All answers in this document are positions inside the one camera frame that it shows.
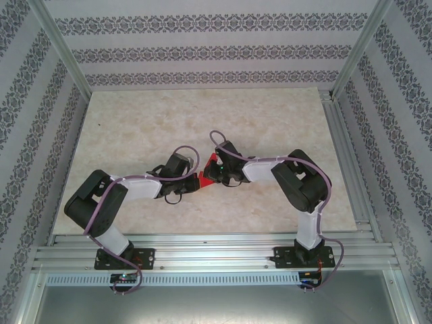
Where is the grey sheet metal panel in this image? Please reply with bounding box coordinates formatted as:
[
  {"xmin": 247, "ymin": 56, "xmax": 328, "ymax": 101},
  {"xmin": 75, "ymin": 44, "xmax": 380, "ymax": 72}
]
[{"xmin": 26, "ymin": 269, "xmax": 418, "ymax": 324}]

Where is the aluminium frame post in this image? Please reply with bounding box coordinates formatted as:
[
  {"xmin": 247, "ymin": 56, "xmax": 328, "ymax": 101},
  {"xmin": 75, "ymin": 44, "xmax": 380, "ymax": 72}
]
[
  {"xmin": 331, "ymin": 0, "xmax": 394, "ymax": 101},
  {"xmin": 28, "ymin": 0, "xmax": 92, "ymax": 102}
]

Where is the aluminium frame rail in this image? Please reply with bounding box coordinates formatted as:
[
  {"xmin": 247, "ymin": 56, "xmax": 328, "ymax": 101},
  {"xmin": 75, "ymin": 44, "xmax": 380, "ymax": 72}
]
[{"xmin": 32, "ymin": 232, "xmax": 401, "ymax": 273}]

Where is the aluminium side rail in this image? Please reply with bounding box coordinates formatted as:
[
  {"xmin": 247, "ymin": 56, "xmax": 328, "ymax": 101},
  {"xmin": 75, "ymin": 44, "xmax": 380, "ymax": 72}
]
[{"xmin": 319, "ymin": 88, "xmax": 384, "ymax": 244}]

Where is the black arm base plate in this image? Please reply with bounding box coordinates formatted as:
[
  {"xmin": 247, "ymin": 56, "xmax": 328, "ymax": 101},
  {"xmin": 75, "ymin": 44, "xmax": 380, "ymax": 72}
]
[
  {"xmin": 95, "ymin": 248, "xmax": 156, "ymax": 271},
  {"xmin": 273, "ymin": 245, "xmax": 335, "ymax": 269}
]

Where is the slotted grey cable duct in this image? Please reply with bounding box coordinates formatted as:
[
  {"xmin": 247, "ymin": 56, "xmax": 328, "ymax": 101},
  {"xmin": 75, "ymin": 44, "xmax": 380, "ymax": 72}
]
[{"xmin": 45, "ymin": 271, "xmax": 301, "ymax": 287}]

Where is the red paper sheet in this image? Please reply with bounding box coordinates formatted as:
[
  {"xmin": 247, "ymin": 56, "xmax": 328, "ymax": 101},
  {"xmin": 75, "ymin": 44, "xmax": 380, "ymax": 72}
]
[{"xmin": 197, "ymin": 152, "xmax": 220, "ymax": 189}]

